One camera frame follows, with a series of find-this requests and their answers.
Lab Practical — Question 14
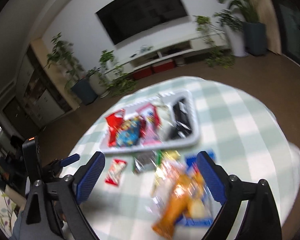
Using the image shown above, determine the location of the white red fruit packet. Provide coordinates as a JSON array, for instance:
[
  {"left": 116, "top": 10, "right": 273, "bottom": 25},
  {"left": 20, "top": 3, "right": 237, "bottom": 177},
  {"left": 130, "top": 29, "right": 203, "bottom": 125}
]
[{"left": 104, "top": 159, "right": 127, "bottom": 186}]

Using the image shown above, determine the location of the blue chips bag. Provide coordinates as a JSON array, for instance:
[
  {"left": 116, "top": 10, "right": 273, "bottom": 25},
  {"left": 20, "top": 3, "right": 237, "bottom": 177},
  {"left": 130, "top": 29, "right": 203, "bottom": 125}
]
[{"left": 176, "top": 155, "right": 213, "bottom": 227}]

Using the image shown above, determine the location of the large red snack bag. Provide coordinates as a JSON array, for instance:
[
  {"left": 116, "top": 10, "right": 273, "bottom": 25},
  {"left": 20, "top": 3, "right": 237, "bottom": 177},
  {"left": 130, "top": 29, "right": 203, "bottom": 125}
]
[{"left": 106, "top": 109, "right": 125, "bottom": 147}]

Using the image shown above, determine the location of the panda cartoon snack bag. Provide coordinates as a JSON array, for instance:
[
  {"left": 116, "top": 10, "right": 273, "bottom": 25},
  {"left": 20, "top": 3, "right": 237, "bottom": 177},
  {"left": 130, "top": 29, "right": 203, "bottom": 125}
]
[{"left": 115, "top": 117, "right": 141, "bottom": 147}]

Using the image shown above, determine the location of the orange snack bag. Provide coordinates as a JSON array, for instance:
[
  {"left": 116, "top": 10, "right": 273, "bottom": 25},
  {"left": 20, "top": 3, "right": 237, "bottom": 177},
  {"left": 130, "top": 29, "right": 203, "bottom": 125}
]
[{"left": 152, "top": 174, "right": 198, "bottom": 239}]

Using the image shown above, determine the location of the green seed packet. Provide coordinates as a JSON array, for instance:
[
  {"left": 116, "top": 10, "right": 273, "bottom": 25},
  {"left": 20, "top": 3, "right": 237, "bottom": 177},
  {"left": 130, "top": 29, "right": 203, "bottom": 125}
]
[{"left": 133, "top": 150, "right": 163, "bottom": 175}]

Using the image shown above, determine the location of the pink minion snack bag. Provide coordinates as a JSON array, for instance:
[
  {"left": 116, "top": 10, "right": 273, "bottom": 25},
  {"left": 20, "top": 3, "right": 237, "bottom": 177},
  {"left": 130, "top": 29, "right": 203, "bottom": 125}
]
[{"left": 136, "top": 103, "right": 161, "bottom": 146}]

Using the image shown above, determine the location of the black snack bag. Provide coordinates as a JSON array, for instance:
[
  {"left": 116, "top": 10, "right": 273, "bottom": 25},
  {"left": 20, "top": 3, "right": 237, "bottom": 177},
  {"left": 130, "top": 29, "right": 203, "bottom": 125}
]
[{"left": 168, "top": 98, "right": 192, "bottom": 140}]

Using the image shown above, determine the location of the gold snack packet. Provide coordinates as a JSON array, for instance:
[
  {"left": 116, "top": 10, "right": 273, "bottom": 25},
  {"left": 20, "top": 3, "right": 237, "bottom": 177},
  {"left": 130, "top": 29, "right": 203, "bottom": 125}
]
[{"left": 151, "top": 150, "right": 180, "bottom": 197}]

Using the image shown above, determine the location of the white red snack bag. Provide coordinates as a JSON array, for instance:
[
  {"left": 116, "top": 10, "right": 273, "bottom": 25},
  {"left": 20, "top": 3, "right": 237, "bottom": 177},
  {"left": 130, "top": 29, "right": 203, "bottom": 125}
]
[{"left": 154, "top": 100, "right": 174, "bottom": 141}]

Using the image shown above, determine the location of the white cabinet shelving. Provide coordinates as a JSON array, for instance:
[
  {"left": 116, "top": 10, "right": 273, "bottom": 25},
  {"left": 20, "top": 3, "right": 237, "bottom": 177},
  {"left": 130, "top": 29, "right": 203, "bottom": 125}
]
[{"left": 0, "top": 44, "right": 73, "bottom": 140}]

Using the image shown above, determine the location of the plant in white pot left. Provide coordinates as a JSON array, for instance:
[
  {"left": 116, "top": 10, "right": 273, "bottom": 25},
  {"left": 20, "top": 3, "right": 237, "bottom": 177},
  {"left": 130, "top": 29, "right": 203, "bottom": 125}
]
[{"left": 87, "top": 67, "right": 109, "bottom": 98}]

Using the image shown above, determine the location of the plant in white pot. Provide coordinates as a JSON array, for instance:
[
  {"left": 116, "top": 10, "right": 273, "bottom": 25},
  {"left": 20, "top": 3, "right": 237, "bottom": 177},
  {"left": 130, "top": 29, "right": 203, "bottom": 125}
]
[
  {"left": 213, "top": 9, "right": 248, "bottom": 57},
  {"left": 87, "top": 67, "right": 109, "bottom": 98}
]

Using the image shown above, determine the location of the green checked tablecloth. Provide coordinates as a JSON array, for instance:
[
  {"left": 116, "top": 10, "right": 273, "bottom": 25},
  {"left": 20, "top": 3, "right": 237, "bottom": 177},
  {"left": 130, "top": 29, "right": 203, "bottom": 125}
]
[{"left": 58, "top": 76, "right": 300, "bottom": 240}]

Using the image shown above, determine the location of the trailing vine plant left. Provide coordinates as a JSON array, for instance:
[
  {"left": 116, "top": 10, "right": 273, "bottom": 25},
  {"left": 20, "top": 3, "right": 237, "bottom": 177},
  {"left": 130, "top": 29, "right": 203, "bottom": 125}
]
[{"left": 98, "top": 50, "right": 136, "bottom": 97}]

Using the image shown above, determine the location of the trailing vine plant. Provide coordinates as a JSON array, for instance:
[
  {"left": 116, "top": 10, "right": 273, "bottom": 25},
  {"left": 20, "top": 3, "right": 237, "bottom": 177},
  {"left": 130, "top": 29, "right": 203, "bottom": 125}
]
[
  {"left": 194, "top": 15, "right": 235, "bottom": 69},
  {"left": 98, "top": 50, "right": 136, "bottom": 97}
]

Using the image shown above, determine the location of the tall plant dark pot left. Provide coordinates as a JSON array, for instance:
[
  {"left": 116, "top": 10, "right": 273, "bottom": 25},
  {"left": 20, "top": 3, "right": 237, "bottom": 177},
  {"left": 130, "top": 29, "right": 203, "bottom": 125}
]
[{"left": 46, "top": 32, "right": 98, "bottom": 106}]

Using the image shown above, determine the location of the red storage box left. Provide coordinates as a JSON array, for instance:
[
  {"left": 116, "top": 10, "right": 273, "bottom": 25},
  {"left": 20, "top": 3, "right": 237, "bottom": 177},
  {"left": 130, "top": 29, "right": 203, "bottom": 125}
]
[{"left": 132, "top": 67, "right": 153, "bottom": 80}]

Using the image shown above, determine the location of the red storage box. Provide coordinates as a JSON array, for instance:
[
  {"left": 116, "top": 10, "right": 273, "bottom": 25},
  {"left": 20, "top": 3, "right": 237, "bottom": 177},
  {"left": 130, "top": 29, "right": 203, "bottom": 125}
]
[
  {"left": 132, "top": 67, "right": 153, "bottom": 80},
  {"left": 152, "top": 59, "right": 175, "bottom": 73}
]

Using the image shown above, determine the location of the white plastic tray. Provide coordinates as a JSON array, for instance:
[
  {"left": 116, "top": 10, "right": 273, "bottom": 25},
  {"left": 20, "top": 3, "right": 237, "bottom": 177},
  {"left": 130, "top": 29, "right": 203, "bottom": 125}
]
[{"left": 100, "top": 89, "right": 200, "bottom": 154}]

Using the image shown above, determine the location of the red storage box right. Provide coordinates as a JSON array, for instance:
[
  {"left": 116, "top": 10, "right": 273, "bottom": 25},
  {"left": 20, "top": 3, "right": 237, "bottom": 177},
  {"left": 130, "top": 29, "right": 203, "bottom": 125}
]
[{"left": 152, "top": 59, "right": 175, "bottom": 73}]

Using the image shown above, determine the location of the trailing vine plant right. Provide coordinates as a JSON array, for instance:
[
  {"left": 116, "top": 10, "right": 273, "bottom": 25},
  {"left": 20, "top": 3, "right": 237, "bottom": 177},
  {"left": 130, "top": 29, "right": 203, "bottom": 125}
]
[{"left": 194, "top": 15, "right": 235, "bottom": 69}]

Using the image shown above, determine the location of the white tv console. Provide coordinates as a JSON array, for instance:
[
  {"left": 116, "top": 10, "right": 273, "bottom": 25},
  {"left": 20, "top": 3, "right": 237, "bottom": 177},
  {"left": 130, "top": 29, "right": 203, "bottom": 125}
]
[{"left": 110, "top": 33, "right": 228, "bottom": 72}]

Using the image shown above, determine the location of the plant in white pot right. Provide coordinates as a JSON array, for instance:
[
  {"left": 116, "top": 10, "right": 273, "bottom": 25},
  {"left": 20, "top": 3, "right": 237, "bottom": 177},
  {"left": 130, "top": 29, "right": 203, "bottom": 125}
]
[{"left": 213, "top": 9, "right": 248, "bottom": 57}]

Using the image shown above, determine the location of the beige curtain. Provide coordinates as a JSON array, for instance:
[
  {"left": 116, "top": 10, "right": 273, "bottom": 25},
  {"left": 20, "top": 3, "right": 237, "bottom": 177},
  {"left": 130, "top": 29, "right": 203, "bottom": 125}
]
[{"left": 250, "top": 0, "right": 282, "bottom": 55}]

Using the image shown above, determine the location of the large leaf plant dark pot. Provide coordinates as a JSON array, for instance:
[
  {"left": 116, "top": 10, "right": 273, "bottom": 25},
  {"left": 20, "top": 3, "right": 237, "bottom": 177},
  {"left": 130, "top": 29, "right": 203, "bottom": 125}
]
[{"left": 214, "top": 0, "right": 267, "bottom": 56}]

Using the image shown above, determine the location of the wall mounted television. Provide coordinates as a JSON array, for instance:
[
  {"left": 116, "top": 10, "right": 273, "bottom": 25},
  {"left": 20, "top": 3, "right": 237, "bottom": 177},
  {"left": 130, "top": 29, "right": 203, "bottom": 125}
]
[{"left": 96, "top": 0, "right": 188, "bottom": 44}]

